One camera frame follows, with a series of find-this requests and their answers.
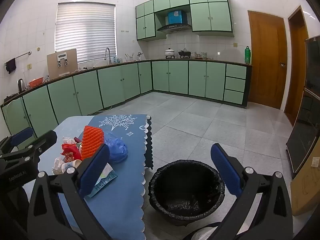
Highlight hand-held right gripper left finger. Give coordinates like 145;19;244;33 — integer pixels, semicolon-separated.
26;144;118;240

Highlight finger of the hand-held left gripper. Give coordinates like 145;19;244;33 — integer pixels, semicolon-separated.
0;127;35;155
0;130;58;163

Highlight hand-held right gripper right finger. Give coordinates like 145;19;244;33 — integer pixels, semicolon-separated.
210;143;294;240

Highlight green white paper package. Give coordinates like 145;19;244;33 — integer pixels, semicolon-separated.
86;162;118;198

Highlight white paper cup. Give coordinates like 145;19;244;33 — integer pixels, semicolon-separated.
61;159;82;173

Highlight dark red box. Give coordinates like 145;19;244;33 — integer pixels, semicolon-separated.
62;147;82;162

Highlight white plastic bag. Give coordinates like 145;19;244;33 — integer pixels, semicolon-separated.
52;156;67;175

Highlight orange foam net sleeve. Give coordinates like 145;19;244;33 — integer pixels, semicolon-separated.
81;125;105;160

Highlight blue plastic bag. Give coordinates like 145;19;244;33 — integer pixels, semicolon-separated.
104;132;128;163

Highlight black plastic-lined bin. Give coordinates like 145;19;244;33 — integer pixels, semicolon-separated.
148;159;225;227

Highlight blue tree print tablecloth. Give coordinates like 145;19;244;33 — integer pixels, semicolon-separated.
22;114;153;240

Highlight orange plastic basket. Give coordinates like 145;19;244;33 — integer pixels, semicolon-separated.
28;78;44;88

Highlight brown cardboard board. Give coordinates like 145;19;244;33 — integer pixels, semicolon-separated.
47;49;78;80

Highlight dark purple towel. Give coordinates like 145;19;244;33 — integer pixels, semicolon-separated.
5;58;17;74

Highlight brown cardboard box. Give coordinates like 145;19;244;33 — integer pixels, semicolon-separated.
290;150;320;217

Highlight green base cabinets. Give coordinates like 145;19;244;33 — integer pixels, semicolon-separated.
0;59;252;135

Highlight white window blind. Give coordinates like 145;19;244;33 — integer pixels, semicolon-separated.
55;2;117;63

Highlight plain wooden door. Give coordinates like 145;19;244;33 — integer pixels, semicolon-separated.
284;5;310;127

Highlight black range hood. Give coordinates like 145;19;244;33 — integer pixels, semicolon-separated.
157;24;192;33

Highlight steel towel rail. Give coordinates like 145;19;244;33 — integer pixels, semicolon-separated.
4;51;32;65

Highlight white metal bracket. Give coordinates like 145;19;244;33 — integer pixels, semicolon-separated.
56;52;69;67

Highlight wooden door with handle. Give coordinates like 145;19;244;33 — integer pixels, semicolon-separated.
247;10;288;110

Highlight green wall cabinets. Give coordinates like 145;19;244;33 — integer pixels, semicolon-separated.
135;0;235;41

